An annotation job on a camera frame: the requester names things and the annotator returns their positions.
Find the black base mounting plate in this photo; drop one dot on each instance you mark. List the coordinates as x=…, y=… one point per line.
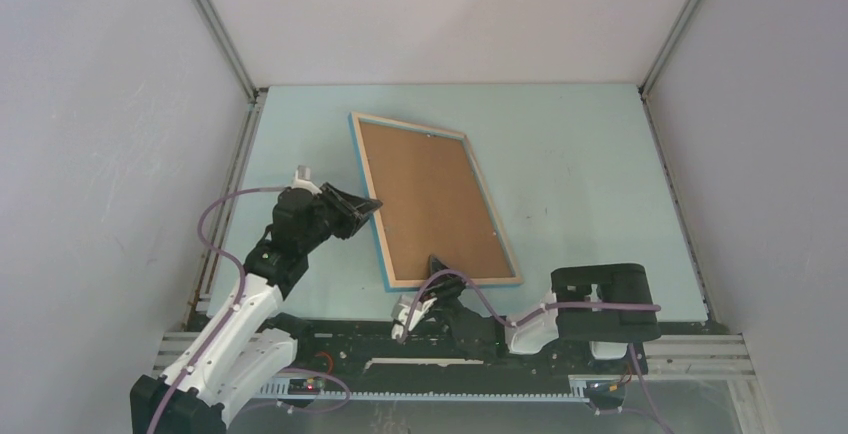
x=363, y=355

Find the right aluminium corner post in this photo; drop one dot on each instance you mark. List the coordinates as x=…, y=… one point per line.
x=675, y=35

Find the brown cardboard backing board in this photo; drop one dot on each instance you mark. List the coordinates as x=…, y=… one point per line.
x=430, y=202

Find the left aluminium corner post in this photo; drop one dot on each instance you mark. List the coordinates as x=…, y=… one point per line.
x=227, y=47

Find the wooden picture frame with glass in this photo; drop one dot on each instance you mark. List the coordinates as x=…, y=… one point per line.
x=378, y=245

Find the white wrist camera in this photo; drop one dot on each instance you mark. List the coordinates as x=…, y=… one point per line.
x=406, y=316
x=305, y=179

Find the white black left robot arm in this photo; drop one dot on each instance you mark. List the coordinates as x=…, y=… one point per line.
x=206, y=387

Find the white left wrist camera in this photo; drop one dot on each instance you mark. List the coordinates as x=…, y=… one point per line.
x=305, y=179

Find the aluminium corner post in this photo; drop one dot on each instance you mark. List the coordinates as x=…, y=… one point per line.
x=227, y=47
x=675, y=35

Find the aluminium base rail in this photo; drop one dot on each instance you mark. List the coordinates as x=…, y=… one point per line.
x=669, y=358

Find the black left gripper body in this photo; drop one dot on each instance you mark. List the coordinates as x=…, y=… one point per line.
x=321, y=230

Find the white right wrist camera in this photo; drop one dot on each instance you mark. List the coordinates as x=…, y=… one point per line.
x=406, y=316

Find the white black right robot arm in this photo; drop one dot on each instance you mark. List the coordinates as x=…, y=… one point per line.
x=608, y=307

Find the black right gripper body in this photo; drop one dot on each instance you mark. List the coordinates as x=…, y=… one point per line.
x=447, y=306

